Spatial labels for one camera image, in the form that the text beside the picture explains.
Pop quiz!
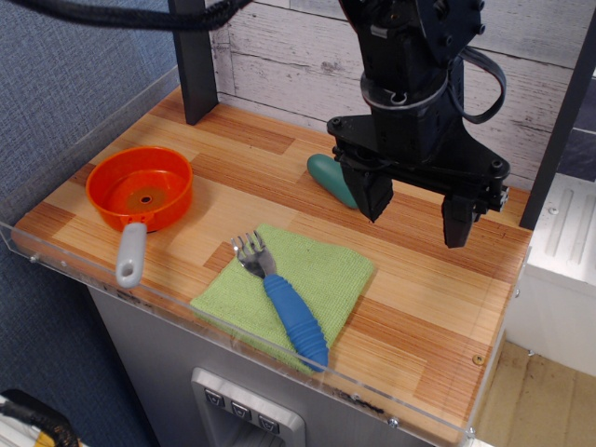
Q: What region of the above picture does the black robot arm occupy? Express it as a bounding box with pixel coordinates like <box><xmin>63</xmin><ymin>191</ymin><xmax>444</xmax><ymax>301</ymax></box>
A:
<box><xmin>328</xmin><ymin>1</ymin><xmax>510</xmax><ymax>249</ymax></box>

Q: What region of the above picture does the dark grey left post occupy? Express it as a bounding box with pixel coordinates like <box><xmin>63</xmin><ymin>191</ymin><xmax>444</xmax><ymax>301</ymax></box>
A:
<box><xmin>168</xmin><ymin>0</ymin><xmax>219</xmax><ymax>126</ymax></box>

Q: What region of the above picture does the teal green oval object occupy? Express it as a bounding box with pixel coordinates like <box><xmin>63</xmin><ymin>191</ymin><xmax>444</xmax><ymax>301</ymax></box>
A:
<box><xmin>306</xmin><ymin>154</ymin><xmax>358</xmax><ymax>210</ymax></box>

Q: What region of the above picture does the dark grey post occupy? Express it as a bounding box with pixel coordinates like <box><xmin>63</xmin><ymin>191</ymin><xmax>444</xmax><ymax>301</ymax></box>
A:
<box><xmin>168</xmin><ymin>0</ymin><xmax>219</xmax><ymax>126</ymax></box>
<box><xmin>520</xmin><ymin>14</ymin><xmax>595</xmax><ymax>230</ymax></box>

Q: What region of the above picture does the white ribbed plastic box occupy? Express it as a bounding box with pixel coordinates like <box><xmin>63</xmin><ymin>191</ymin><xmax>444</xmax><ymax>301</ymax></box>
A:
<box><xmin>505</xmin><ymin>174</ymin><xmax>595</xmax><ymax>375</ymax></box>

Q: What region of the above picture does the orange toy pot grey handle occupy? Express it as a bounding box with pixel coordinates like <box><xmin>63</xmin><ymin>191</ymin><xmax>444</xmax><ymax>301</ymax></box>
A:
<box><xmin>86</xmin><ymin>146</ymin><xmax>194</xmax><ymax>289</ymax></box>

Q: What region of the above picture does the blue handled metal fork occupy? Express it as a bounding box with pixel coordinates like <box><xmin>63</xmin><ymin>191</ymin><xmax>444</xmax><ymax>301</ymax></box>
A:
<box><xmin>231</xmin><ymin>231</ymin><xmax>329</xmax><ymax>373</ymax></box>

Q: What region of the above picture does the clear acrylic table guard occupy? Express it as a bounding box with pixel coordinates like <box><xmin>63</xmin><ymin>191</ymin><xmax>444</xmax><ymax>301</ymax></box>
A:
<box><xmin>1</xmin><ymin>66</ymin><xmax>529</xmax><ymax>446</ymax></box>

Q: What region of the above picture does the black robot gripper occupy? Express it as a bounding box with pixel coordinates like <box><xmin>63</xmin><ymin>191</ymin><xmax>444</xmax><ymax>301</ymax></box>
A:
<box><xmin>327</xmin><ymin>69</ymin><xmax>510</xmax><ymax>249</ymax></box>

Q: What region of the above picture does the black yellow object bottom left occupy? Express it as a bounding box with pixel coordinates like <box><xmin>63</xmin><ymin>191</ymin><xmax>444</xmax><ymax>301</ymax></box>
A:
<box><xmin>1</xmin><ymin>389</ymin><xmax>84</xmax><ymax>446</ymax></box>

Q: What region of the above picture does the black braided cable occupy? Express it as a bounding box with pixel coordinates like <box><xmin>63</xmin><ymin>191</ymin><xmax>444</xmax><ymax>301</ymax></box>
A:
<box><xmin>8</xmin><ymin>0</ymin><xmax>255</xmax><ymax>33</ymax></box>

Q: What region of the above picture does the dark grey right post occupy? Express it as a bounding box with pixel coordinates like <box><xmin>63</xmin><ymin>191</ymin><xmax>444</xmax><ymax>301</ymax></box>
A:
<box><xmin>520</xmin><ymin>14</ymin><xmax>595</xmax><ymax>230</ymax></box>

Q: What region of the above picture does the silver cabinet button panel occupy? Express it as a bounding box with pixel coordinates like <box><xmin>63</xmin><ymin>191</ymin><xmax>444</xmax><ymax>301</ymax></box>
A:
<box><xmin>191</xmin><ymin>367</ymin><xmax>306</xmax><ymax>446</ymax></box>

